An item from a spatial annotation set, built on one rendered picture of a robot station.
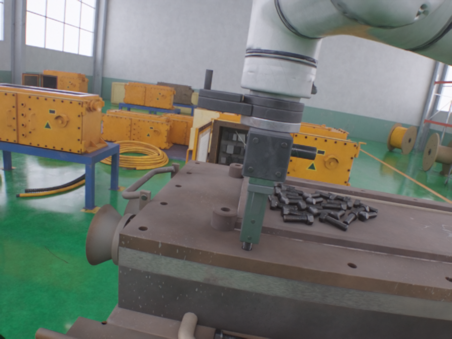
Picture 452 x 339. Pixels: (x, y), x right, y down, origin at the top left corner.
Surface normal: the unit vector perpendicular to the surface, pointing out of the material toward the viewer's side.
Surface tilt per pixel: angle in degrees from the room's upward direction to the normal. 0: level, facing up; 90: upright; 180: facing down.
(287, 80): 89
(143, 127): 90
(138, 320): 0
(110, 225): 45
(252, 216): 90
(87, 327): 0
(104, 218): 41
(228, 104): 90
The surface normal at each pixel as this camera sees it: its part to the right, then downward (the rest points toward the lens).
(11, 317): 0.14, -0.95
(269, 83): -0.35, 0.22
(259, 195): -0.16, 0.70
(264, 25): -0.67, 0.14
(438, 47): 0.00, 0.97
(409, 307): -0.11, 0.25
